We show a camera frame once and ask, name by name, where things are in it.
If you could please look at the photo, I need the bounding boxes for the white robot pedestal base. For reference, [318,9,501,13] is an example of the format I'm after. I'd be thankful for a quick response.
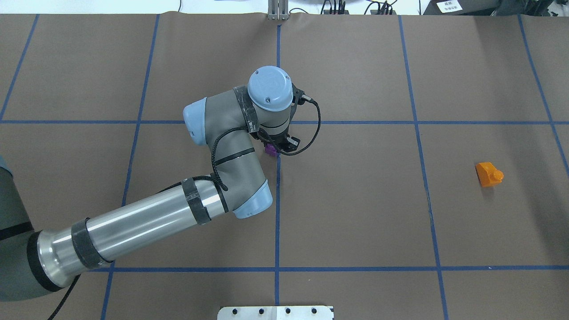
[217,305,335,320]

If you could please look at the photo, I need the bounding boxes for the purple trapezoid block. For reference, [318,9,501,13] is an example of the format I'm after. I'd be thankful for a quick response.
[264,144,279,157]

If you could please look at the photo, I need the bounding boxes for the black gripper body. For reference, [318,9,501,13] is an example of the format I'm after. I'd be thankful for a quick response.
[256,84,312,156]

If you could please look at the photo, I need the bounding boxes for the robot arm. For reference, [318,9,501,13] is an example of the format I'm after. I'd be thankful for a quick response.
[0,66,317,302]

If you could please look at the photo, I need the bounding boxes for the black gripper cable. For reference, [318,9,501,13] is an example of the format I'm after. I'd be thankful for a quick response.
[47,96,321,320]

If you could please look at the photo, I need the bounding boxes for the aluminium frame post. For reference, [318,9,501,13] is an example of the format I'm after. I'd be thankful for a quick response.
[267,0,290,21]

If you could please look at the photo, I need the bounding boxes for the orange trapezoid block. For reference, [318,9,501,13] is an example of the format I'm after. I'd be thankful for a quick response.
[475,162,505,188]

